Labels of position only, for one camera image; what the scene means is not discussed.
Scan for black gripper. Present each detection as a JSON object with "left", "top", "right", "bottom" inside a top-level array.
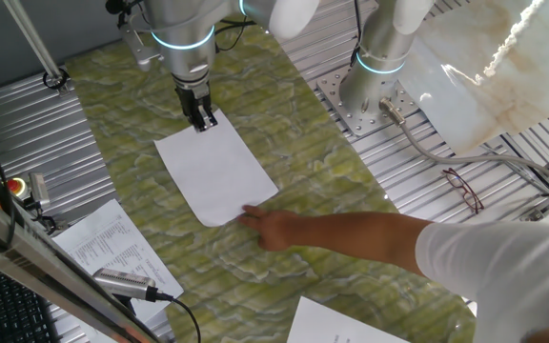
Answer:
[{"left": 173, "top": 80, "right": 218, "bottom": 133}]

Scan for green marble-pattern mat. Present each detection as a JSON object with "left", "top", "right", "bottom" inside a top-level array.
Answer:
[{"left": 64, "top": 18, "right": 478, "bottom": 343}]

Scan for white form paper sheet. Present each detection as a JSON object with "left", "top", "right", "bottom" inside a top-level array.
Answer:
[{"left": 286, "top": 294, "right": 412, "bottom": 343}]

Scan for person's hand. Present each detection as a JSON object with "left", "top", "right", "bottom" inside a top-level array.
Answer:
[{"left": 236, "top": 204, "right": 305, "bottom": 252}]

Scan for white paper with printed list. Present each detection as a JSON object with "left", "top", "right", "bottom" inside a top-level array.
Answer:
[{"left": 51, "top": 198, "right": 185, "bottom": 324}]

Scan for grey box device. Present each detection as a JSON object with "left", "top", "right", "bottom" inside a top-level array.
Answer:
[{"left": 29, "top": 171, "right": 51, "bottom": 209}]

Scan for red emergency stop button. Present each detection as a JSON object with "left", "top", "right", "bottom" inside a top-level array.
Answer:
[{"left": 6, "top": 175, "right": 31, "bottom": 201}]

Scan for red-framed eyeglasses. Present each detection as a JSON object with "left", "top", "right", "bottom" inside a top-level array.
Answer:
[{"left": 441, "top": 167, "right": 485, "bottom": 214}]

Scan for black keyboard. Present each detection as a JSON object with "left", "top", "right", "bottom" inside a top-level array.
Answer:
[{"left": 0, "top": 256, "right": 61, "bottom": 343}]

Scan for white marble-pattern sheet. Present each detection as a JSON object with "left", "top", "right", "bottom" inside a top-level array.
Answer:
[{"left": 397, "top": 0, "right": 549, "bottom": 156}]

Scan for white shirt sleeve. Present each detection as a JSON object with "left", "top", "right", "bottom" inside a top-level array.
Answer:
[{"left": 415, "top": 221, "right": 549, "bottom": 343}]

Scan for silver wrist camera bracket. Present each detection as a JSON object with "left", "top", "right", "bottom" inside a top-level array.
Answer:
[{"left": 119, "top": 13, "right": 164, "bottom": 72}]

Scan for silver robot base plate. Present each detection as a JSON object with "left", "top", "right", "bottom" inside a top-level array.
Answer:
[{"left": 315, "top": 64, "right": 421, "bottom": 138}]

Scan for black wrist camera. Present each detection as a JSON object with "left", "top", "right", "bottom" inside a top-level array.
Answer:
[{"left": 105, "top": 0, "right": 135, "bottom": 15}]

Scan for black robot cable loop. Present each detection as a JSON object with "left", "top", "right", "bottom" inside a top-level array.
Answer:
[{"left": 349, "top": 0, "right": 364, "bottom": 68}]

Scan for silver depth camera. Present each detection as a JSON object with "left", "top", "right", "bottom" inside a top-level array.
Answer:
[{"left": 91, "top": 267, "right": 159, "bottom": 304}]

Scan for grey cable with metal connector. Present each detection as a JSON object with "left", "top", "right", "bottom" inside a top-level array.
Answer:
[{"left": 377, "top": 97, "right": 549, "bottom": 192}]

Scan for aluminium camera support pole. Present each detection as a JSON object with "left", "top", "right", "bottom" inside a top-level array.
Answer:
[{"left": 2, "top": 0, "right": 71, "bottom": 94}]

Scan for black mount clamp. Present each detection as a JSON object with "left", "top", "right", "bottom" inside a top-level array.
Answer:
[{"left": 22, "top": 197, "right": 59, "bottom": 235}]

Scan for black camera cable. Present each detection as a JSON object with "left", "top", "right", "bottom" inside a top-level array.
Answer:
[{"left": 154, "top": 291, "right": 203, "bottom": 343}]

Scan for aluminium frame beam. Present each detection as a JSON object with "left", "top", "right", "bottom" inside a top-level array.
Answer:
[{"left": 0, "top": 183, "right": 161, "bottom": 343}]

